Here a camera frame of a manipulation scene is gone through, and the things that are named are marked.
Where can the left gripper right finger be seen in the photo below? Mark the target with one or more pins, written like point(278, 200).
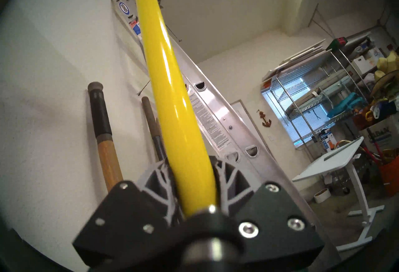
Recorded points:
point(274, 221)

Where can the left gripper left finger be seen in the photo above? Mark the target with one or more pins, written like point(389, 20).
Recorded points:
point(124, 221)

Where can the yellow broom with black bristles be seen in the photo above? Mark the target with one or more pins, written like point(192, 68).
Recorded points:
point(174, 103)

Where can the white round bowl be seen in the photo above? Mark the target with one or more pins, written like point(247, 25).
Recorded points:
point(321, 196)

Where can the white tilting rolling table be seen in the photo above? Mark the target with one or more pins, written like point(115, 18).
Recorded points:
point(333, 156)

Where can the window with blinds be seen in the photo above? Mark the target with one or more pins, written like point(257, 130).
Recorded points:
point(299, 118)

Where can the aluminium extension ladder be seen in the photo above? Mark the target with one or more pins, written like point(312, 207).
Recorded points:
point(218, 125)

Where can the orange bucket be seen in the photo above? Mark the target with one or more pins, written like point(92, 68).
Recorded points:
point(391, 178)

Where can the yellow straw hat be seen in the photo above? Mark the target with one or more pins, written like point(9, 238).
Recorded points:
point(388, 62)

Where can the brown anchor wall decoration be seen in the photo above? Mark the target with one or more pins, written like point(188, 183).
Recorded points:
point(265, 120)

